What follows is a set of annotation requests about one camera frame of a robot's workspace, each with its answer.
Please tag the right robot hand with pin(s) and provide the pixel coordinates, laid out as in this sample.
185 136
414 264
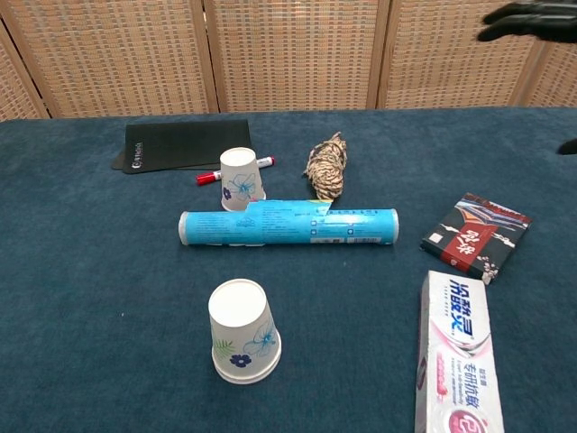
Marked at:
527 20

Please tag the white floral paper cup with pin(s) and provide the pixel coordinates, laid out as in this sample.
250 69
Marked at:
245 380
241 325
241 180

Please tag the woven bamboo screen panel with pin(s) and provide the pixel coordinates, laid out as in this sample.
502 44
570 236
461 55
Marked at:
295 54
117 54
451 63
552 76
15 85

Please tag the black and red box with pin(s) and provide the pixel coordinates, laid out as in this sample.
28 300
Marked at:
478 234

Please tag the light blue cylindrical tube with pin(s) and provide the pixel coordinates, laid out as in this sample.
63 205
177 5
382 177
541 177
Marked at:
288 225

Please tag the white toothpaste box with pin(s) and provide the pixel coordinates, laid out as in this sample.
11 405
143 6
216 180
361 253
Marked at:
460 361

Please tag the red and white marker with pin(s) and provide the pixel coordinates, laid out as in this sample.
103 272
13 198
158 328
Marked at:
207 177

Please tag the black mouse pad with logo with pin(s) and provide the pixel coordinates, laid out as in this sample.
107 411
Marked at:
189 142

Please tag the plain black mouse pad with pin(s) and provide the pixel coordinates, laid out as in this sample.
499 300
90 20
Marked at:
118 162

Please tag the dark blue table carpet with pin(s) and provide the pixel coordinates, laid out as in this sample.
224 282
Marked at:
112 279

